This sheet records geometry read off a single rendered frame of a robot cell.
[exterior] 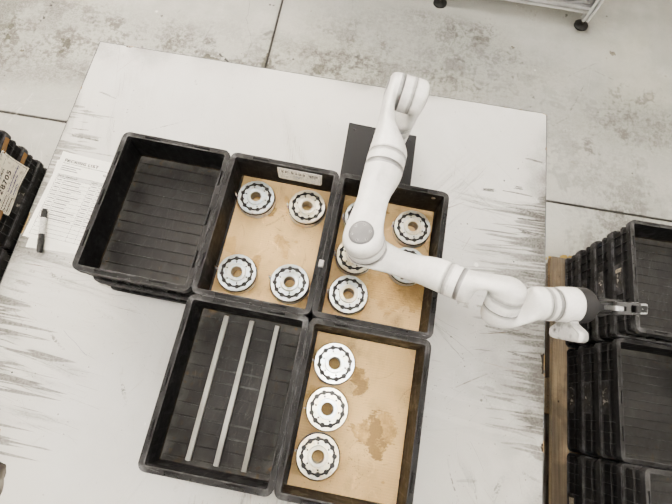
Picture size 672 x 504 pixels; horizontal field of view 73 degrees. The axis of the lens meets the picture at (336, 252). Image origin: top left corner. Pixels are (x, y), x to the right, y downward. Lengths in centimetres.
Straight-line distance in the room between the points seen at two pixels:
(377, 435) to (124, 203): 93
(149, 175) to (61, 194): 34
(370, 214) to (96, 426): 93
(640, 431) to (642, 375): 19
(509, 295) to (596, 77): 227
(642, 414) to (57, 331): 192
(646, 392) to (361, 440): 116
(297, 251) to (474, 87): 174
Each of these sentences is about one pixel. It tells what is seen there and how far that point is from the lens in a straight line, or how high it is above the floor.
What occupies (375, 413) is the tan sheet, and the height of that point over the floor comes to 83.
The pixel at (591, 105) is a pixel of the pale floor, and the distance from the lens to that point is 293.
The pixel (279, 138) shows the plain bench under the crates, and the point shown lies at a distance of 156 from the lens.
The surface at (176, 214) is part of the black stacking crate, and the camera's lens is 135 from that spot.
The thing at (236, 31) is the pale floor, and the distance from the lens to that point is 285.
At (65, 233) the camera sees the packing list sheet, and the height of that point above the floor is 70.
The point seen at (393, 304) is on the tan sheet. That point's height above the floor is 83.
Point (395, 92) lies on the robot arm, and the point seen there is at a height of 110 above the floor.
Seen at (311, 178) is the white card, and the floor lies 89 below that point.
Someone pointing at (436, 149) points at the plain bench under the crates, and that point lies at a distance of 159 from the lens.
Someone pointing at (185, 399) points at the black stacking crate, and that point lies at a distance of 123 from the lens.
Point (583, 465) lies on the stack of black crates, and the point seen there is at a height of 27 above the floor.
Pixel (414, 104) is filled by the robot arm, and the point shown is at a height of 108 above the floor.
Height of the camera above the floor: 202
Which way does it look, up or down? 71 degrees down
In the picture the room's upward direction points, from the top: 8 degrees clockwise
